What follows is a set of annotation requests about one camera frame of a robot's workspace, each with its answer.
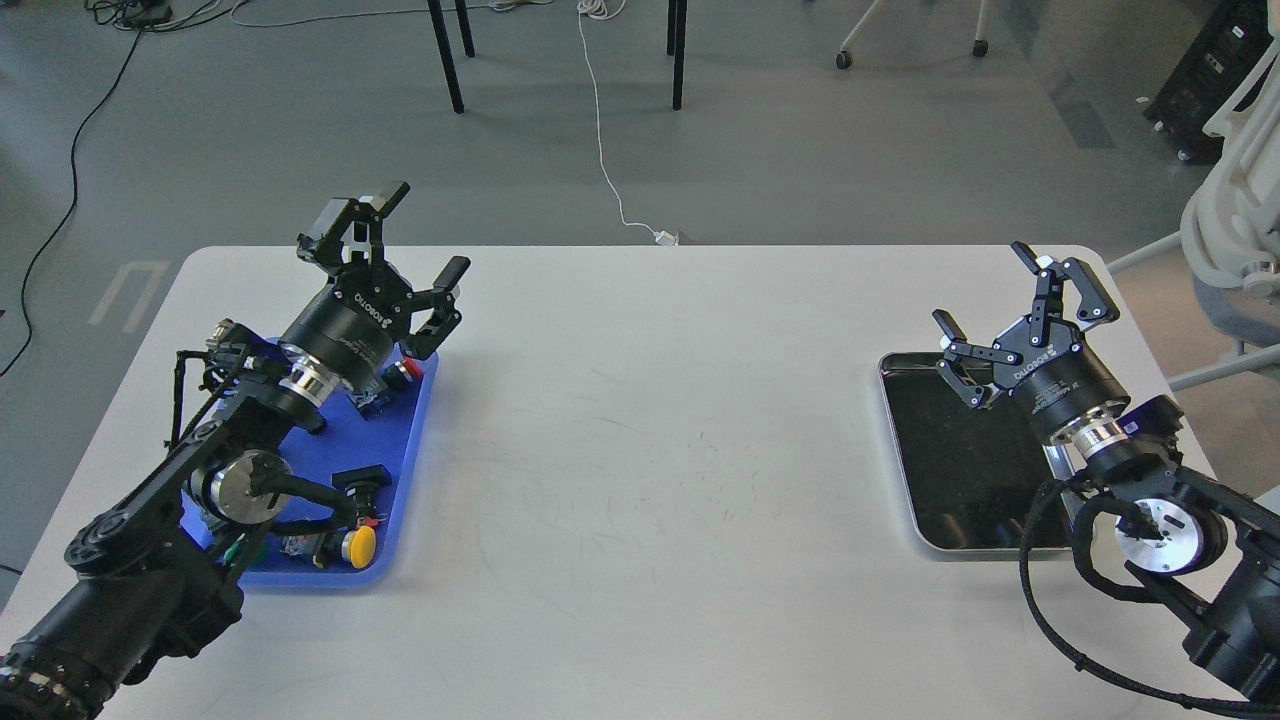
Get black Robotiq gripper image-left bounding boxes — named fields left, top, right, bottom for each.
left=283, top=181, right=471, bottom=392

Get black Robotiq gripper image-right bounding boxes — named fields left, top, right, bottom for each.
left=932, top=241, right=1132, bottom=445

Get silver metal tray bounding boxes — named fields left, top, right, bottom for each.
left=878, top=352, right=1073, bottom=561

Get blue plastic tray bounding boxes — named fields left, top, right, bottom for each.
left=180, top=336, right=436, bottom=589

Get black table legs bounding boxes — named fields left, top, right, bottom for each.
left=426, top=0, right=689, bottom=114

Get white office chair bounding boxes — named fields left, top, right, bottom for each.
left=1107, top=42, right=1279, bottom=389

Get white chair base with casters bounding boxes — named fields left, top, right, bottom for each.
left=832, top=1, right=996, bottom=72

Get black equipment case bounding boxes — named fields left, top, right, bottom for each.
left=1143, top=1, right=1274, bottom=164

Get red push button switch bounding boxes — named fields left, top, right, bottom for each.
left=380, top=357, right=424, bottom=393

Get black push button switch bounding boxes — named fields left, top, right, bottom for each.
left=332, top=464, right=392, bottom=527

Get yellow push button switch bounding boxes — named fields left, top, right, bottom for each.
left=337, top=525, right=378, bottom=570

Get white cable on floor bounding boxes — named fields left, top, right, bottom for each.
left=577, top=0, right=681, bottom=247

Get black cable on floor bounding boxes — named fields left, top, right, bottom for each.
left=0, top=0, right=236, bottom=379

